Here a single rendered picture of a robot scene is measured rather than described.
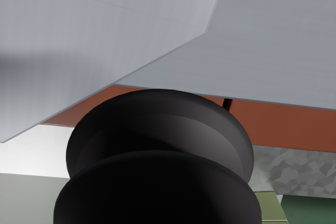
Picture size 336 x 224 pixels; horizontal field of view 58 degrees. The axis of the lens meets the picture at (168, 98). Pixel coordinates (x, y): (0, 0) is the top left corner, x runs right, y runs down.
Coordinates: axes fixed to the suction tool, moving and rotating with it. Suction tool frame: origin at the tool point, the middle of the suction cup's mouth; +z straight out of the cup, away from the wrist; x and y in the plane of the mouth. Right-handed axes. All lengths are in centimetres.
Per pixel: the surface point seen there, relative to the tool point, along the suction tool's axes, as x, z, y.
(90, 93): 2.2, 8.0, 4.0
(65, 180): 90, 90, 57
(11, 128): 3.7, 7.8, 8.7
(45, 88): 1.6, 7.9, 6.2
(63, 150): 18.8, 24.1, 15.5
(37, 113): 3.0, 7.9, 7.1
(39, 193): 96, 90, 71
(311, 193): 32.9, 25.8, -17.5
